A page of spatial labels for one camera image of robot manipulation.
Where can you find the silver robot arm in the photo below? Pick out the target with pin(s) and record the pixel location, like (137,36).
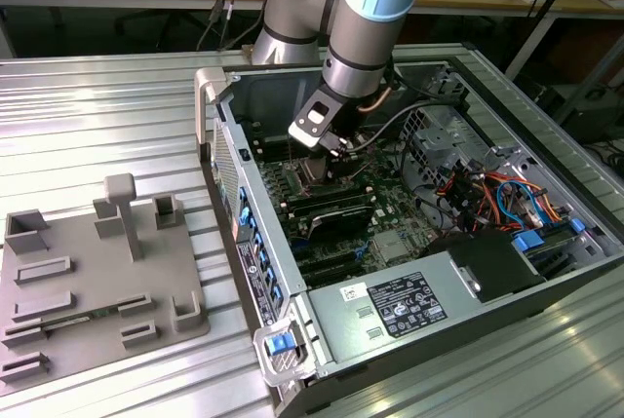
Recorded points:
(361,38)

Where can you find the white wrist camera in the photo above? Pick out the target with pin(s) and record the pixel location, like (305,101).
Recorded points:
(314,118)

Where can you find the black RAM slot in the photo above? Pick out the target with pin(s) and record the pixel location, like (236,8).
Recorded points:
(273,145)
(336,206)
(275,155)
(326,197)

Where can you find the CPU socket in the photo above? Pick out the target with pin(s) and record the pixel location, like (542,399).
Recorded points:
(297,179)

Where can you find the green motherboard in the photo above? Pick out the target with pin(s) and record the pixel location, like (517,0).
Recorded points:
(390,194)

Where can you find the grey metal PC case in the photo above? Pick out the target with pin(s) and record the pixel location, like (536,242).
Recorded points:
(273,96)

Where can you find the black expansion slot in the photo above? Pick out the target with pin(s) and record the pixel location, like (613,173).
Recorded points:
(326,257)
(334,274)

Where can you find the small blue clip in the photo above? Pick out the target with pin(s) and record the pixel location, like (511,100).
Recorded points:
(577,225)

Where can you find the silver power supply unit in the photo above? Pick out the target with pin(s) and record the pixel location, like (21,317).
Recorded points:
(341,320)

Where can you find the grey parts rack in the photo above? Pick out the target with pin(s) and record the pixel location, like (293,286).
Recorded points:
(97,281)

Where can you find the silver chipset heatsink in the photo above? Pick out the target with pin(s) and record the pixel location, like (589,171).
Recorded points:
(390,246)

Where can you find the green RAM stick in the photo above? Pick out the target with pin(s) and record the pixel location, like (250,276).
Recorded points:
(92,315)

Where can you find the black graphics card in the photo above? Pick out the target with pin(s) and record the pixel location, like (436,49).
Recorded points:
(341,223)

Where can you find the black plastic shroud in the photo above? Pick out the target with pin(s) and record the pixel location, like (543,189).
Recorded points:
(482,262)

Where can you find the metal disk bay cage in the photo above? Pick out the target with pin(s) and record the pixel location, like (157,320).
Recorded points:
(439,140)

